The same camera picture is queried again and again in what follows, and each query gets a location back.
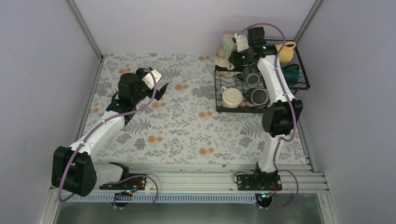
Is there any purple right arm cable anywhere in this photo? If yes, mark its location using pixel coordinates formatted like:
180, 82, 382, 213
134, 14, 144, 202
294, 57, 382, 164
236, 22, 300, 211

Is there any aluminium rail frame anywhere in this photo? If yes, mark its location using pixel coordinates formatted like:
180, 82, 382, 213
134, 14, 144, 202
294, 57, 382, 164
38, 164, 339, 224

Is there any floral patterned table mat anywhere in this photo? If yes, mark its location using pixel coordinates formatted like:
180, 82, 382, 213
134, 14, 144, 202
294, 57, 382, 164
85, 53, 265, 165

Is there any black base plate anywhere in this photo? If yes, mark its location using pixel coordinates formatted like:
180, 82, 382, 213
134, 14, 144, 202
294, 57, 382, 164
236, 172, 283, 191
99, 174, 147, 192

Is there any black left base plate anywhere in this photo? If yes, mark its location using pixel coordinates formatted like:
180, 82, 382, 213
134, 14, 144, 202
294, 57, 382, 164
99, 174, 147, 192

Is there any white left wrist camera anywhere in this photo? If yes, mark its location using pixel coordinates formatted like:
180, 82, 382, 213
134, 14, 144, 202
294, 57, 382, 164
142, 70, 162, 90

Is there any tall floral cream mug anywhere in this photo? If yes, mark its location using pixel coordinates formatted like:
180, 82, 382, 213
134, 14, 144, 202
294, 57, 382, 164
214, 34, 237, 70

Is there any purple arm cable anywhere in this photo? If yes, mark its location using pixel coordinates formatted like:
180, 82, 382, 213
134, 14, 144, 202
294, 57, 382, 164
57, 68, 160, 211
236, 22, 300, 211

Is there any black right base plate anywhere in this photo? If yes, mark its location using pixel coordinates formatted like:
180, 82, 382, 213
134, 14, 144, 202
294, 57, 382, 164
236, 172, 283, 191

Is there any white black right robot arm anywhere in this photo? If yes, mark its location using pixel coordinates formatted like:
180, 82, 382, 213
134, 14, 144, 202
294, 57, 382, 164
229, 23, 303, 191

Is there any yellow mug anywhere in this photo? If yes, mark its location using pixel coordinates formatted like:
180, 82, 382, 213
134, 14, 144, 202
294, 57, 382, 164
275, 42, 296, 64

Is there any short cream mug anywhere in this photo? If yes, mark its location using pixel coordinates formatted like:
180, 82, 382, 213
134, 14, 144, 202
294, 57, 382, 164
221, 86, 243, 108

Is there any dark grey mug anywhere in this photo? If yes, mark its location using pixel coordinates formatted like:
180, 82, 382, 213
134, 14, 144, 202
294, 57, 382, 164
236, 65, 261, 86

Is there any teal green mug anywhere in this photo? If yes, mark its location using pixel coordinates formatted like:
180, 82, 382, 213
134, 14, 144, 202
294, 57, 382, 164
281, 63, 300, 85

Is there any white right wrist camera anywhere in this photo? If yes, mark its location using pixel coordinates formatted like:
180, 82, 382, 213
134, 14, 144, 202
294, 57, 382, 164
234, 33, 249, 52

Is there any matte black mug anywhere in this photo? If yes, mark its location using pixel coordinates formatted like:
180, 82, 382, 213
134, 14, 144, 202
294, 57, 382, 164
246, 88, 267, 105

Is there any black wire dish rack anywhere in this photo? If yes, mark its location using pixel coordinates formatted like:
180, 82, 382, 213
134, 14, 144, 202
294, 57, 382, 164
213, 47, 310, 113

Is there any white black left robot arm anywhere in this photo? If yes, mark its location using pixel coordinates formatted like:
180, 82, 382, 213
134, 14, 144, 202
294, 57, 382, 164
51, 67, 168, 196

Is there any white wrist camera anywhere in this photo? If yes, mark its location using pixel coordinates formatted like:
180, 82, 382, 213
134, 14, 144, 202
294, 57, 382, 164
142, 70, 162, 90
234, 33, 249, 52

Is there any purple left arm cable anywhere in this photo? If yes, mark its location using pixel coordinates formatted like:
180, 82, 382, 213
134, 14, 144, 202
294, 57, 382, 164
57, 68, 160, 211

